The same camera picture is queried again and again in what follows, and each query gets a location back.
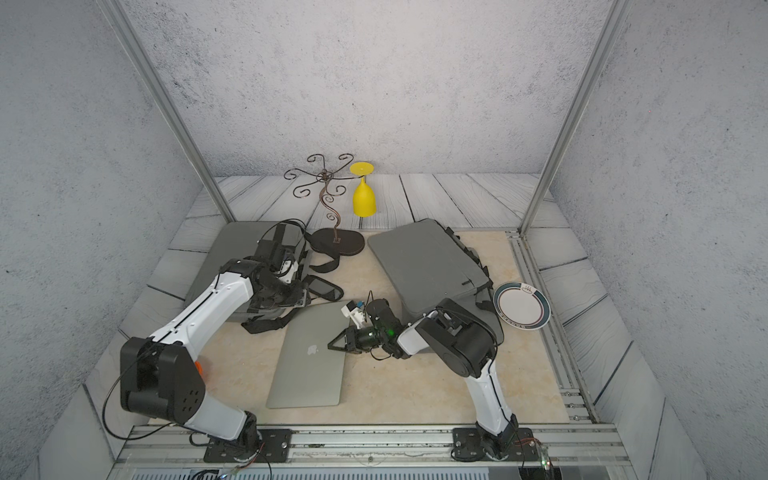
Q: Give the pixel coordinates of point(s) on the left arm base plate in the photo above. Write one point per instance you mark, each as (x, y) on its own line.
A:
(263, 445)

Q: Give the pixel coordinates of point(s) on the front aluminium rail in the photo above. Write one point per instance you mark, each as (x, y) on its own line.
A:
(556, 451)

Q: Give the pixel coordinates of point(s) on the left aluminium frame post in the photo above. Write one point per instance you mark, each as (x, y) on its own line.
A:
(131, 44)

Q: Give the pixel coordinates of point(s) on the aluminium frame post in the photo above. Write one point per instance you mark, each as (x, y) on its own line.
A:
(131, 44)
(598, 59)

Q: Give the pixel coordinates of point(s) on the grey zippered laptop bag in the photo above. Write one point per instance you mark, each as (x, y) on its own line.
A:
(230, 254)

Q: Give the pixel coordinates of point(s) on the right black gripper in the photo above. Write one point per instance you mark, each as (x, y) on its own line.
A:
(351, 340)

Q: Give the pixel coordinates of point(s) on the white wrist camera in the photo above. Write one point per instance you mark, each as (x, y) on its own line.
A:
(354, 311)

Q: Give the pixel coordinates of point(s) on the yellow plastic goblet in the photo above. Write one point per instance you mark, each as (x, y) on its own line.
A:
(364, 200)

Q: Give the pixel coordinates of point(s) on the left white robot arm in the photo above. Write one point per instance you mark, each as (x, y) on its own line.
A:
(159, 375)

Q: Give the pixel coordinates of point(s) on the white plate green red rim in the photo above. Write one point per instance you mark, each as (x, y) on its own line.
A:
(522, 306)

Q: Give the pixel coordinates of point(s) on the right aluminium frame post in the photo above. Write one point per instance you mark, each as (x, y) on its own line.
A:
(598, 59)

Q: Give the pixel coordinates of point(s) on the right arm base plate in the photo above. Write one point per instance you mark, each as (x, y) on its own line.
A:
(472, 444)

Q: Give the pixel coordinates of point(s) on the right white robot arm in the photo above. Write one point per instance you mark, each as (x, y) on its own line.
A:
(461, 339)

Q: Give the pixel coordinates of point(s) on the silver apple laptop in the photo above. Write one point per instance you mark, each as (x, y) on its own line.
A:
(308, 373)

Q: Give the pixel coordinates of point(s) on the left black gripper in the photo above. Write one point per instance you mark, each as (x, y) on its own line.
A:
(298, 296)

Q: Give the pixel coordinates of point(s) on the copper wire jewelry stand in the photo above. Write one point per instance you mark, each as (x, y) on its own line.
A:
(332, 239)

